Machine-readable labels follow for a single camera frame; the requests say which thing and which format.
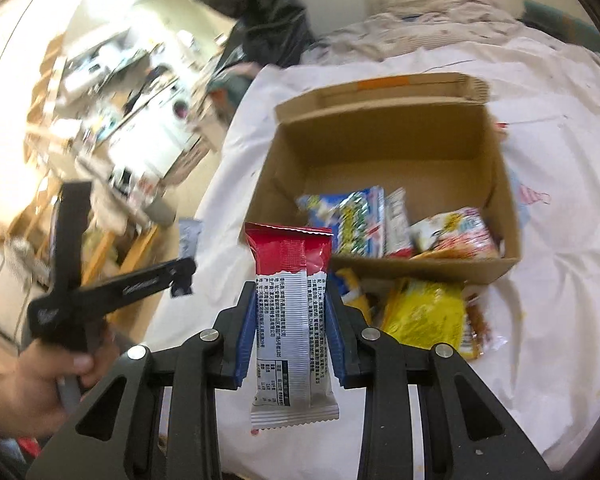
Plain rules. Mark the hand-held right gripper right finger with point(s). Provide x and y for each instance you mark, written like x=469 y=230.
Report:
x=342 y=340

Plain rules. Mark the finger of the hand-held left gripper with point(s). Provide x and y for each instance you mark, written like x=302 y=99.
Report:
x=72 y=230
x=145 y=285

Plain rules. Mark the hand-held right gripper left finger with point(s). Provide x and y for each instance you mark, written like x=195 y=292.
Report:
x=245 y=335

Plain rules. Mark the red white bar packet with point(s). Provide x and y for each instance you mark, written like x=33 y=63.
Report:
x=290 y=310

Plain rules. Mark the blue chip bag yellow character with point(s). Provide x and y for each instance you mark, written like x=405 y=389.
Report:
x=352 y=287

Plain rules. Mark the dark blue white packet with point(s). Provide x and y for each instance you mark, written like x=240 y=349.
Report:
x=190 y=234

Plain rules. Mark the yellow snack packet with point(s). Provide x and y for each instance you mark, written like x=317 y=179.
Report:
x=425 y=315

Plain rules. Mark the blue white cartoon snack bag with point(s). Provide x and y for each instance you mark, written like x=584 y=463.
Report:
x=352 y=225

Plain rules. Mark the white striped snack packet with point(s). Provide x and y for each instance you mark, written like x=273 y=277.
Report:
x=398 y=225

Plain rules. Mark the orange red snack packet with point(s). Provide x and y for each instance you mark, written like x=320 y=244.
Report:
x=480 y=327

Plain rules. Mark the white red cartoon snack packet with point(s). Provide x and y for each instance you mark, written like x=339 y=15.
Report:
x=455 y=235

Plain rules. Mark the cardboard box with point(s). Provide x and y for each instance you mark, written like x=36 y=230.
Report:
x=380 y=130

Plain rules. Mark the person's left hand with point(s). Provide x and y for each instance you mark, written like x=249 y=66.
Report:
x=25 y=385

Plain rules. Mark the wooden stool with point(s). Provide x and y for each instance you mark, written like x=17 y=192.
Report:
x=130 y=247

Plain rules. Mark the grey waste bin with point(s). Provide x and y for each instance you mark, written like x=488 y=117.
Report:
x=161 y=210

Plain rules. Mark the white washing machine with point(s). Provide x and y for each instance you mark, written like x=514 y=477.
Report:
x=180 y=110

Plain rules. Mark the black plastic bag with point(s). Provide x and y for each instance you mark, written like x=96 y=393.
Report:
x=275 y=25

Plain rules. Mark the crumpled grey quilt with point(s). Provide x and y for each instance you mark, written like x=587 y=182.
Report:
x=420 y=30

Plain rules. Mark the green folded mat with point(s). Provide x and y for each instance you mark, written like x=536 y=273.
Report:
x=560 y=25

